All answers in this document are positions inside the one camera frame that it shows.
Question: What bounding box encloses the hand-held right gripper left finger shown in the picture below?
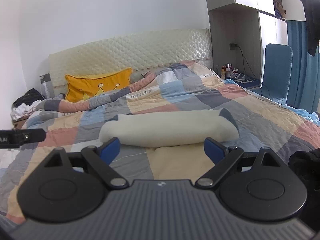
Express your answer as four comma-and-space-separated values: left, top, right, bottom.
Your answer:
44, 137, 129, 189

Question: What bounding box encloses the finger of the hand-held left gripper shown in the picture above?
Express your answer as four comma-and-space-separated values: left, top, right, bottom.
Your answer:
21, 128, 47, 145

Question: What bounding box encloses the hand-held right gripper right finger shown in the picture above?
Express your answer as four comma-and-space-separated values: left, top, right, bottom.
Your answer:
195, 137, 280, 189

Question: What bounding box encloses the cream blue striped fleece sweater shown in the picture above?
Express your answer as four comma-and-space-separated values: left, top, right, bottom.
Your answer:
99, 108, 240, 148

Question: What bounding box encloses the black clothes pile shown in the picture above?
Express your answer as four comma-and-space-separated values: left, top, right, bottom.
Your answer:
13, 88, 45, 108

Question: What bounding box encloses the brown bedside box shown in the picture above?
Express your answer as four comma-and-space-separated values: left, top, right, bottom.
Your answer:
12, 115, 33, 130

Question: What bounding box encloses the white sheet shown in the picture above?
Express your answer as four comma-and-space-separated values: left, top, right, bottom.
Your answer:
0, 150, 19, 168

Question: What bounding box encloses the white crumpled cloth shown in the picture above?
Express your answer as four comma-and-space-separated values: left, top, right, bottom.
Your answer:
10, 99, 43, 121

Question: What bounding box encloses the white spray bottle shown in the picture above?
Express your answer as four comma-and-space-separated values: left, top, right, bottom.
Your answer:
42, 77, 49, 99

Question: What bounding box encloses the patchwork quilt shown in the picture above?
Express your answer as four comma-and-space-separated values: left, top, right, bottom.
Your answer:
0, 60, 320, 230

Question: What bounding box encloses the yellow crown print pillow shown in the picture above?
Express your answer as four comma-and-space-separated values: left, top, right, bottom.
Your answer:
65, 67, 133, 103

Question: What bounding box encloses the cluttered bedside desk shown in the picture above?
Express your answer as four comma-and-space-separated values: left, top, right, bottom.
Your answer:
225, 76, 262, 89

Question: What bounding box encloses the row of cosmetic bottles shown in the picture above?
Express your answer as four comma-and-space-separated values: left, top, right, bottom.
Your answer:
220, 64, 239, 79

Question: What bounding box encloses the cream quilted headboard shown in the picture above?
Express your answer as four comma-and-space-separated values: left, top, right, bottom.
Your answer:
48, 28, 212, 98

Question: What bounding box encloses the blue chair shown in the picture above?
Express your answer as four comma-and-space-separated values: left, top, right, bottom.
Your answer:
260, 43, 293, 105

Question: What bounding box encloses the blue curtain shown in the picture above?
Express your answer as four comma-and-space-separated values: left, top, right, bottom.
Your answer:
285, 19, 320, 113

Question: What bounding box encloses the grey wooden cabinet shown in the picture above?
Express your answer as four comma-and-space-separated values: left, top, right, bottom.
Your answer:
202, 0, 308, 90

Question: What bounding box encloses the hanging black clothing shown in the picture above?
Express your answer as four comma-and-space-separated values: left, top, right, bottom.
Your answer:
296, 0, 320, 57

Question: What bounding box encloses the grey wall panel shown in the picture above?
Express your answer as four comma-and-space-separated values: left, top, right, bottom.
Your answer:
39, 73, 54, 99

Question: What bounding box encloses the black charger cable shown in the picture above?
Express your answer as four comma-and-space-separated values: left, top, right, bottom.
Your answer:
236, 45, 272, 98

